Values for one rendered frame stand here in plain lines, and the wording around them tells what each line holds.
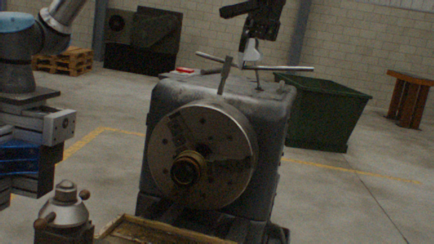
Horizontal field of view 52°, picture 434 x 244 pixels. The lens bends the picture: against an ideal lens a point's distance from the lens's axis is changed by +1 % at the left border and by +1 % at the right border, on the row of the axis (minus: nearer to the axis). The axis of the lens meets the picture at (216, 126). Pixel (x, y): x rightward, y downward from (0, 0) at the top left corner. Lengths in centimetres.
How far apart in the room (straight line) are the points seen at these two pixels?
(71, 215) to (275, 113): 80
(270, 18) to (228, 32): 995
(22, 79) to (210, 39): 984
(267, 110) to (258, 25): 30
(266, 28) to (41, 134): 73
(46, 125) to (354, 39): 1042
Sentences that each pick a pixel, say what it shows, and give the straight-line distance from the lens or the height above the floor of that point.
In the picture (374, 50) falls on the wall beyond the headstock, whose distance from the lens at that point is 1160.
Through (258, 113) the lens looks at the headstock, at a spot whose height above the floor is 122.
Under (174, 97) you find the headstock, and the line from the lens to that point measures 143.
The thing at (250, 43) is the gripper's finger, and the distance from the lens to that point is 121.
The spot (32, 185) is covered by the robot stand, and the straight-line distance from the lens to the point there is 149.
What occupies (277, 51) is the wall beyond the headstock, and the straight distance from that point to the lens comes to 1119.
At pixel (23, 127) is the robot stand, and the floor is 106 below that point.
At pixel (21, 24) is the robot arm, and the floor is 137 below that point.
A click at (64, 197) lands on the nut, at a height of 116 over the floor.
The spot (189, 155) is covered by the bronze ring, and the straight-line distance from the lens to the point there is 116.
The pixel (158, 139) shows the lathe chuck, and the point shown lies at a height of 111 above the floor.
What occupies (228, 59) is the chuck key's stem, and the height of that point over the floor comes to 137.
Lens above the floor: 147
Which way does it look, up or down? 13 degrees down
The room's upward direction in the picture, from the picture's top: 9 degrees clockwise
